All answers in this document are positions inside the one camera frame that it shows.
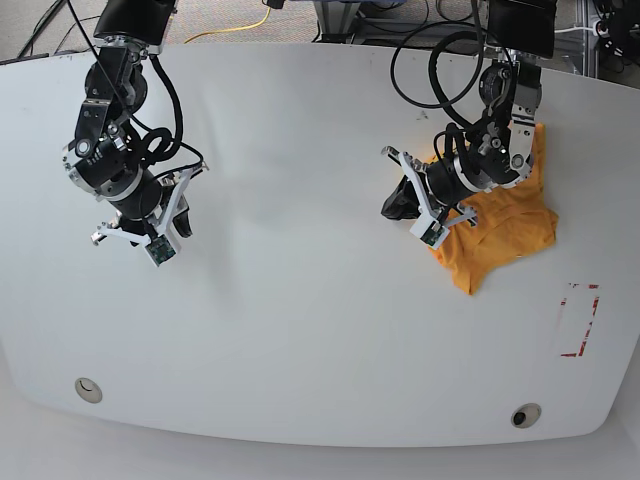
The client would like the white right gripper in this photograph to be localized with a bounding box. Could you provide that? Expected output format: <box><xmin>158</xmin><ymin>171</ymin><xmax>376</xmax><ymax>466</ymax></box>
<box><xmin>91</xmin><ymin>162</ymin><xmax>207</xmax><ymax>248</ymax></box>

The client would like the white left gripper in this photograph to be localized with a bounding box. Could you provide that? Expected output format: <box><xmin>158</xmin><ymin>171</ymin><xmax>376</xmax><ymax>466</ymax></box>
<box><xmin>381</xmin><ymin>146</ymin><xmax>478</xmax><ymax>233</ymax></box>

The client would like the orange t-shirt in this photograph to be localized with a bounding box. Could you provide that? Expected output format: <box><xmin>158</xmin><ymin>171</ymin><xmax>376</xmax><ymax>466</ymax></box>
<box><xmin>432</xmin><ymin>123</ymin><xmax>559</xmax><ymax>296</ymax></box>

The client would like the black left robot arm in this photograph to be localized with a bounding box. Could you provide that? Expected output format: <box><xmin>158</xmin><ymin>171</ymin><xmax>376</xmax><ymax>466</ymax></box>
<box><xmin>381</xmin><ymin>1</ymin><xmax>557</xmax><ymax>249</ymax></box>

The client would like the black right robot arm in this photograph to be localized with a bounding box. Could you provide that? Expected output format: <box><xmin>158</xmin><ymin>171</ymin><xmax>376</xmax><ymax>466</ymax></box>
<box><xmin>63</xmin><ymin>1</ymin><xmax>205</xmax><ymax>262</ymax></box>

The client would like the red tape rectangle marking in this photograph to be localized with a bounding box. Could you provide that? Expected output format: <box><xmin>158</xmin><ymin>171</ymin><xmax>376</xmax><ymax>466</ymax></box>
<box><xmin>555</xmin><ymin>283</ymin><xmax>601</xmax><ymax>358</ymax></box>

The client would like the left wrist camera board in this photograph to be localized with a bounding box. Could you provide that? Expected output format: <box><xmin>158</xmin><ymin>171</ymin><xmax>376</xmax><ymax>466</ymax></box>
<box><xmin>410</xmin><ymin>219</ymin><xmax>449</xmax><ymax>250</ymax></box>

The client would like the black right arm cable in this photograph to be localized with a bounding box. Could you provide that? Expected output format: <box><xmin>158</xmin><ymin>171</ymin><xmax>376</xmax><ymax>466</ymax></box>
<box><xmin>67</xmin><ymin>0</ymin><xmax>209</xmax><ymax>236</ymax></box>

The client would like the left table cable grommet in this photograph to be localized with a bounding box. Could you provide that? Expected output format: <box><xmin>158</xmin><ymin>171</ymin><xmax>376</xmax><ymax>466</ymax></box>
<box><xmin>74</xmin><ymin>377</ymin><xmax>103</xmax><ymax>404</ymax></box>

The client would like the table cable grommet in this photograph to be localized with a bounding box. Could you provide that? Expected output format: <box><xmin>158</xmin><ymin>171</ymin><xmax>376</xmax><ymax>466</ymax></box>
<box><xmin>511</xmin><ymin>403</ymin><xmax>542</xmax><ymax>429</ymax></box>
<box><xmin>74</xmin><ymin>377</ymin><xmax>103</xmax><ymax>404</ymax></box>

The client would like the aluminium frame stand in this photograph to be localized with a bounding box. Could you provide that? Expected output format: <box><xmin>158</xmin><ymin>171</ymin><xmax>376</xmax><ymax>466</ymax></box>
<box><xmin>311</xmin><ymin>1</ymin><xmax>600</xmax><ymax>79</ymax></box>

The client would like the yellow cable on floor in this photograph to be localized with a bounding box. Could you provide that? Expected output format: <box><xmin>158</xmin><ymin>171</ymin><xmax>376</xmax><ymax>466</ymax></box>
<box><xmin>183</xmin><ymin>4</ymin><xmax>272</xmax><ymax>45</ymax></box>

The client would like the right table cable grommet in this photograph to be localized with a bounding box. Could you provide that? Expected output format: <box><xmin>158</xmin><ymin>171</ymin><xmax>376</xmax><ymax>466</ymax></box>
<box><xmin>511</xmin><ymin>403</ymin><xmax>542</xmax><ymax>429</ymax></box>

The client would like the black cable on floor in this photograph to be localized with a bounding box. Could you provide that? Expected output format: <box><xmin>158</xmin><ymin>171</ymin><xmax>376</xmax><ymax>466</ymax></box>
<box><xmin>17</xmin><ymin>0</ymin><xmax>101</xmax><ymax>57</ymax></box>

